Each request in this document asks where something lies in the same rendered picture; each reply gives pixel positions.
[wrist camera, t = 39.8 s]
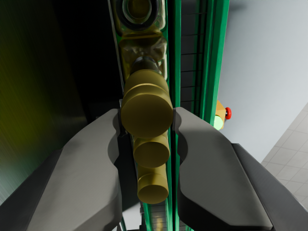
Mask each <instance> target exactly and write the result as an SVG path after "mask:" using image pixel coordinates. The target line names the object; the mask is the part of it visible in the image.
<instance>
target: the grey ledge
mask: <svg viewBox="0 0 308 231"><path fill-rule="evenodd" d="M119 98H120V96H112V97H101V98H90V100H89V102H88V108H89V111H90V115H91V118H92V121H95V120H96V116H99V115H103V114H105V113H106V112H108V111H109V110H111V109H120V108H121V106H120V101H119ZM117 142H118V149H119V156H118V158H117V159H116V160H115V162H114V166H115V167H116V168H117V169H118V175H119V181H120V187H121V195H122V219H121V221H120V226H121V230H122V231H127V230H132V229H139V225H141V216H140V208H141V207H142V205H141V200H140V199H139V198H138V195H137V192H138V180H137V174H136V168H135V163H134V157H133V151H132V144H131V138H130V133H129V132H128V134H127V135H124V136H123V137H119V136H118V137H117Z"/></svg>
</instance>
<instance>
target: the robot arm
mask: <svg viewBox="0 0 308 231"><path fill-rule="evenodd" d="M120 111H121V110H119V109H111V110H109V111H108V112H106V113H105V114H103V115H102V116H101V117H99V118H98V119H96V120H95V121H93V122H92V123H90V124H89V125H87V126H86V127H84V128H83V129H82V130H81V131H79V132H78V133H77V134H76V135H75V136H74V137H73V138H72V139H70V140H69V141H68V142H67V144H66V145H65V146H64V147H63V148H62V149H58V150H54V151H53V152H52V153H51V154H50V155H49V156H48V157H47V158H46V159H45V160H44V161H43V162H42V163H41V164H40V165H39V166H38V167H37V168H36V169H35V170H34V171H33V172H32V173H31V174H30V175H29V176H28V177H27V178H26V180H25V181H24V182H23V183H22V184H21V185H20V186H19V187H18V188H17V189H16V190H15V191H14V192H13V193H12V194H11V195H10V196H9V197H8V198H7V199H6V200H5V201H4V202H3V203H2V205H1V206H0V231H112V230H113V229H114V228H115V227H117V226H118V225H119V223H120V221H121V219H122V195H121V187H120V181H119V175H118V169H117V168H116V167H115V166H114V162H115V160H116V159H117V158H118V156H119V149H118V142H117V137H118V136H119V135H120V133H121V132H122V123H121V113H120ZM172 130H173V131H175V133H176V134H177V135H178V143H177V153H178V155H179V156H180V157H181V159H182V161H183V163H182V164H181V165H180V167H179V176H178V187H177V212H178V216H179V218H180V220H181V221H182V222H183V223H185V224H186V225H187V226H189V227H190V228H192V229H193V230H194V231H308V211H307V209H306V208H305V207H304V206H303V205H302V204H301V203H300V201H299V200H298V199H297V198H296V197H295V196H294V195H293V194H292V193H291V192H290V191H289V190H288V189H287V188H286V187H285V186H284V185H283V184H282V183H280V182H279V181H278V180H277V179H276V178H275V177H274V176H273V175H272V174H271V173H270V172H269V171H268V170H267V169H265V168H264V167H263V166H262V165H261V164H260V163H259V162H258V161H257V160H256V159H255V158H254V157H253V156H252V155H251V154H250V153H249V152H248V151H247V150H246V149H244V148H243V147H242V146H241V145H240V144H239V143H232V142H231V141H230V140H229V139H227V138H226V137H225V136H224V135H223V134H222V133H221V132H220V131H218V130H217V129H216V128H215V127H213V126H212V125H210V124H209V123H207V122H206V121H204V120H202V119H201V118H199V117H197V116H196V115H194V114H192V113H191V112H189V111H187V110H186V109H184V108H182V107H175V108H173V122H172Z"/></svg>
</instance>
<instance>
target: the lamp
mask: <svg viewBox="0 0 308 231"><path fill-rule="evenodd" d="M222 126H223V121H222V119H221V117H220V116H219V115H215V121H214V127H215V128H216V129H217V130H219V129H221V128H222Z"/></svg>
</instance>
